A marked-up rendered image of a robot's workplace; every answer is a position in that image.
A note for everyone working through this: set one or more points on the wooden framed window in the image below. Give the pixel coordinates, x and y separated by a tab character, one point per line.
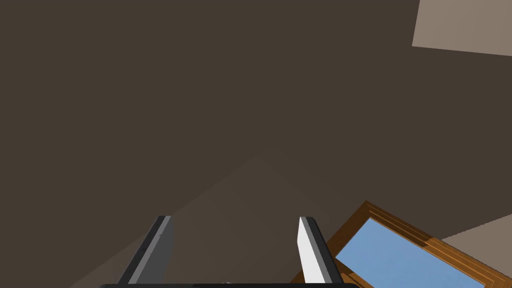
392	256

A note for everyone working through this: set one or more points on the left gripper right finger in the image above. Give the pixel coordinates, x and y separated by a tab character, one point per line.
314	256

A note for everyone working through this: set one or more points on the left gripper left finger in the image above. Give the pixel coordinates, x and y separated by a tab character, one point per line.
150	256

